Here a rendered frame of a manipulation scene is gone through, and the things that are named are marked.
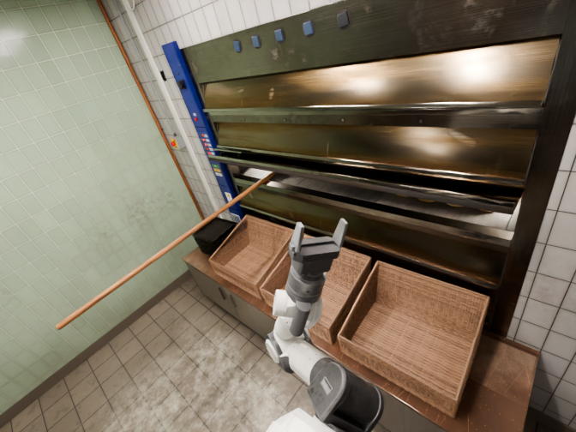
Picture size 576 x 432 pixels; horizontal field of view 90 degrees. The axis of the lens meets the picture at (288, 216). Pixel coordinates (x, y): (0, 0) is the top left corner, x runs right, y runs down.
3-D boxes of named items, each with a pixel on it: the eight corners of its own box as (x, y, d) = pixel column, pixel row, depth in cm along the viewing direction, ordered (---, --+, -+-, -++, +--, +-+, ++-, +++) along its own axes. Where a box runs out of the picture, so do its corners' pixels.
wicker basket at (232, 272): (255, 237, 259) (246, 213, 244) (304, 257, 223) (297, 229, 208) (213, 273, 232) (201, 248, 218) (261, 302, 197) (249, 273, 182)
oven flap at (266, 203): (243, 205, 243) (242, 182, 237) (498, 285, 128) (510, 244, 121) (239, 206, 240) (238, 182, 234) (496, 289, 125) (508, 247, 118)
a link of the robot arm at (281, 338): (297, 298, 86) (287, 318, 101) (268, 316, 82) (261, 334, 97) (318, 331, 82) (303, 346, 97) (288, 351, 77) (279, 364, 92)
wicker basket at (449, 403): (379, 290, 182) (376, 258, 167) (484, 331, 147) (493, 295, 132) (339, 352, 155) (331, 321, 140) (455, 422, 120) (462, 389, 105)
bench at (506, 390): (245, 266, 321) (227, 225, 289) (515, 408, 165) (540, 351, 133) (205, 301, 290) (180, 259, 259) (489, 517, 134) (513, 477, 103)
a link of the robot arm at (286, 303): (321, 273, 74) (311, 303, 80) (280, 267, 73) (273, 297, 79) (326, 308, 65) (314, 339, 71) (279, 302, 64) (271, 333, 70)
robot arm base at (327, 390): (357, 376, 80) (391, 393, 70) (339, 425, 75) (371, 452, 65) (320, 353, 75) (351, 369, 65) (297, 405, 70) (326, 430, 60)
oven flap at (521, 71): (209, 112, 201) (206, 80, 194) (542, 107, 86) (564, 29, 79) (203, 112, 198) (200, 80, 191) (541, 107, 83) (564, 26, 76)
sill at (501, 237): (240, 178, 235) (239, 174, 233) (513, 239, 119) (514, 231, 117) (235, 182, 232) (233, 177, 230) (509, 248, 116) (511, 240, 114)
